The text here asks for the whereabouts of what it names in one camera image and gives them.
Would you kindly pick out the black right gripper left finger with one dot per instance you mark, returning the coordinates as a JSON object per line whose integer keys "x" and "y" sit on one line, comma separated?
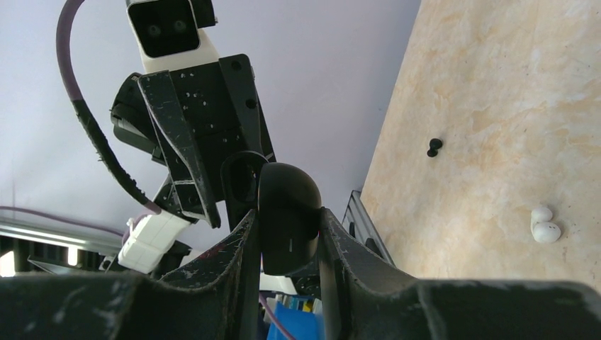
{"x": 215, "y": 296}

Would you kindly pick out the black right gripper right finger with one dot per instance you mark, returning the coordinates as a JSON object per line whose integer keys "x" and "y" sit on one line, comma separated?
{"x": 364, "y": 297}

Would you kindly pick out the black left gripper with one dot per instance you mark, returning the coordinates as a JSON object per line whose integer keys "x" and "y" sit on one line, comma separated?
{"x": 197, "y": 110}

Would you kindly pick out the black oval charging case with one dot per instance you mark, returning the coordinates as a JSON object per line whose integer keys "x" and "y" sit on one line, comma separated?
{"x": 289, "y": 204}

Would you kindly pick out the black earbud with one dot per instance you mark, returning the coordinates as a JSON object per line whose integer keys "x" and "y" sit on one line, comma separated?
{"x": 435, "y": 145}

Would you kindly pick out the white earbud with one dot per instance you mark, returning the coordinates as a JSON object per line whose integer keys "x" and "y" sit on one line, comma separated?
{"x": 542, "y": 228}

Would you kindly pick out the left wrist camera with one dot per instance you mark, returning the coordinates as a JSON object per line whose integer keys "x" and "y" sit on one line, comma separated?
{"x": 171, "y": 33}

